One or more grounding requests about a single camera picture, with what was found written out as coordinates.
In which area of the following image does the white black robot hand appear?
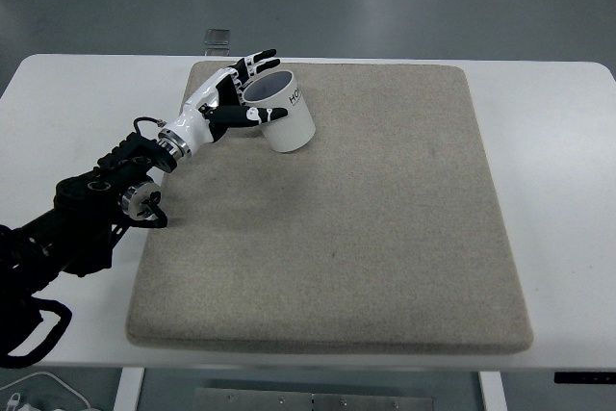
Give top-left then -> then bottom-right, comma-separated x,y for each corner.
158,49 -> 289,157

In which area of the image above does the white ribbed cup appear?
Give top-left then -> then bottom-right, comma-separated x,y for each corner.
244,70 -> 316,153

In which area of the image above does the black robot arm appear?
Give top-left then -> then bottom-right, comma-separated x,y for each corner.
1,49 -> 289,324

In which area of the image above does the clear plastic block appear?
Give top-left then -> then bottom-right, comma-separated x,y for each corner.
204,28 -> 231,57

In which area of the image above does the grey felt mat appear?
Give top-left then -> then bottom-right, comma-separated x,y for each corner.
126,64 -> 533,354

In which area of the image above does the white table leg left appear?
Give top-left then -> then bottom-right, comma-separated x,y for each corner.
113,368 -> 145,411

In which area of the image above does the white table leg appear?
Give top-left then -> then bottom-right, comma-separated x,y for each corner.
113,368 -> 145,411
478,372 -> 508,411

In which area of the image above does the white table leg right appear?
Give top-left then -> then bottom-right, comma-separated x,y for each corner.
478,372 -> 508,411

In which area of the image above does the black desk control panel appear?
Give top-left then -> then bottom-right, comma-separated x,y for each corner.
553,372 -> 616,385

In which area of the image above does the black braided cable loop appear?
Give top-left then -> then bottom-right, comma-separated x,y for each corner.
0,297 -> 74,368

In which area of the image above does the white cable on floor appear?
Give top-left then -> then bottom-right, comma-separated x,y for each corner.
0,371 -> 92,411

